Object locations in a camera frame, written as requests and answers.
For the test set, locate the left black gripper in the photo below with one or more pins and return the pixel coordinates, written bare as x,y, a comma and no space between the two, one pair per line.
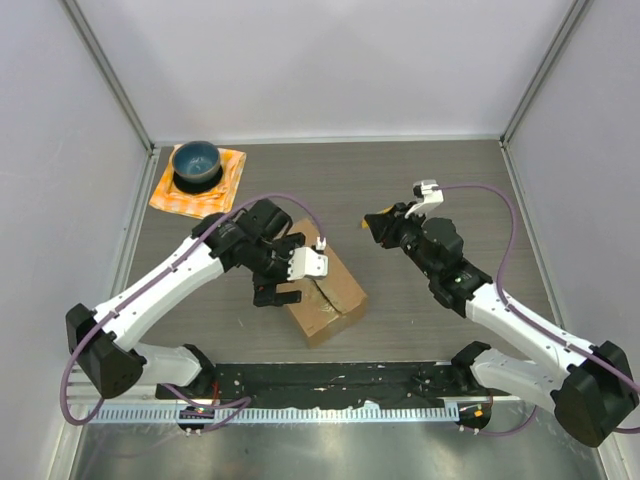
266,293

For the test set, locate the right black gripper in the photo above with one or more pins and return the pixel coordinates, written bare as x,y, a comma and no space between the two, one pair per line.
385,227

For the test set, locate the brown cardboard express box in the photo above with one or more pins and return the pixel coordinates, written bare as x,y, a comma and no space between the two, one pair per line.
329,305

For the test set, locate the yellow utility knife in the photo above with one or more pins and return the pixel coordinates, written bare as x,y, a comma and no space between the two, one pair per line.
364,224

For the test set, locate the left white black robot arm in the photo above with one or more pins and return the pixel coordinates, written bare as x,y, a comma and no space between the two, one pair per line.
106,341

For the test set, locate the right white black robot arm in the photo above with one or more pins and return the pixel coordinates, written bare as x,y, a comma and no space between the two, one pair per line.
588,388

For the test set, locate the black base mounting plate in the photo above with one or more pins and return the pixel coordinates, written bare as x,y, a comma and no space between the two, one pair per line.
342,385

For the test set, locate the orange checkered cloth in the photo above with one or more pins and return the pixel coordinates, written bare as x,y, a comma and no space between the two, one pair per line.
199,201

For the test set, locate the black round coaster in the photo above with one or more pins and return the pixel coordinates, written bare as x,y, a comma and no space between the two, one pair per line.
193,188

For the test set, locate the blue ceramic bowl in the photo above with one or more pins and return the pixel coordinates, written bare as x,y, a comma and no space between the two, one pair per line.
197,161

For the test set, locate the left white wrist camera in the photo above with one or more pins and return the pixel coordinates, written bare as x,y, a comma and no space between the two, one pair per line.
308,262

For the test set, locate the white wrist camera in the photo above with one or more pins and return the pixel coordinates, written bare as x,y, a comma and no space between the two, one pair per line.
308,262
428,196

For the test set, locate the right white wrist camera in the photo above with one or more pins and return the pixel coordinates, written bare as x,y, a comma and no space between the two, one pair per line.
428,196

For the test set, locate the white slotted cable duct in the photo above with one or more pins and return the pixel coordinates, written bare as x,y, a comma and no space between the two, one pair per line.
174,412

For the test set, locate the aluminium frame rail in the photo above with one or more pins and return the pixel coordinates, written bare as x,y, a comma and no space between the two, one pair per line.
80,389

